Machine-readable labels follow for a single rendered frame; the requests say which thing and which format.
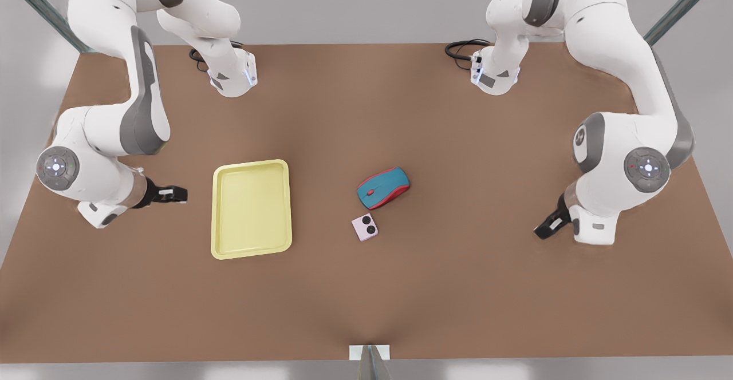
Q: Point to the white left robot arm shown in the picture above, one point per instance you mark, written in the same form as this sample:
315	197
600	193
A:
618	82

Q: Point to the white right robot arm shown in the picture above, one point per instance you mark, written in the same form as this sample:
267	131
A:
143	99

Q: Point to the yellow rectangular tray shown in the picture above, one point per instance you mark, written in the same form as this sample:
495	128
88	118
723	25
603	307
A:
251	209

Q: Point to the teal and red computer mouse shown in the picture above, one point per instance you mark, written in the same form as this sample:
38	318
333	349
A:
383	188

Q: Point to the small pink box black dots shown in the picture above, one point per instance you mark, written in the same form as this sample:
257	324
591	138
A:
365	227

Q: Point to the silver frame post with foot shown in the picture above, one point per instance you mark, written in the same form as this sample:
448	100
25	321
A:
370	361

